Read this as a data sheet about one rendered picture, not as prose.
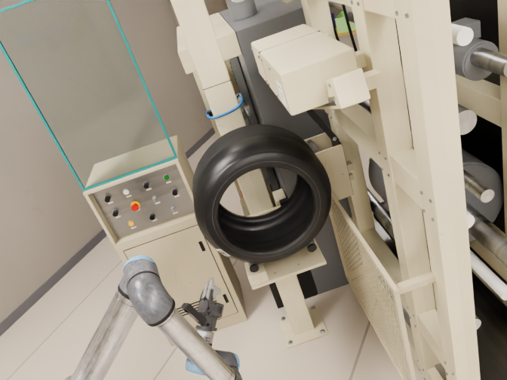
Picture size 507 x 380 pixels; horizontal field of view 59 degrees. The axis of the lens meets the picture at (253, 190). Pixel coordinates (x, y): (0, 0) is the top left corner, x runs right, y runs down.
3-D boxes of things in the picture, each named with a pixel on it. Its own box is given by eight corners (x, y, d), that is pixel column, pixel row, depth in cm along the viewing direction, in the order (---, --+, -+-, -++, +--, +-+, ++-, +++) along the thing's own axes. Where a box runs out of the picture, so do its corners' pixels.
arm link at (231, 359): (235, 384, 185) (208, 381, 179) (227, 365, 195) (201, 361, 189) (244, 366, 183) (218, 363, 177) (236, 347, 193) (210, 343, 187)
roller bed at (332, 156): (315, 187, 248) (302, 139, 234) (341, 178, 248) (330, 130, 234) (327, 204, 231) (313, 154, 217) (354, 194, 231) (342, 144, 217)
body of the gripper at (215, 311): (216, 301, 194) (210, 330, 191) (198, 298, 190) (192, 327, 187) (225, 303, 188) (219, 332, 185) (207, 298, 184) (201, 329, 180)
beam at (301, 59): (259, 75, 201) (248, 42, 194) (312, 56, 201) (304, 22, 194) (290, 117, 147) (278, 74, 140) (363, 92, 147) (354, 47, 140)
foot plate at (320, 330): (278, 318, 298) (277, 315, 297) (316, 304, 298) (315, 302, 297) (287, 348, 274) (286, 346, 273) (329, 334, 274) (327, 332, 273)
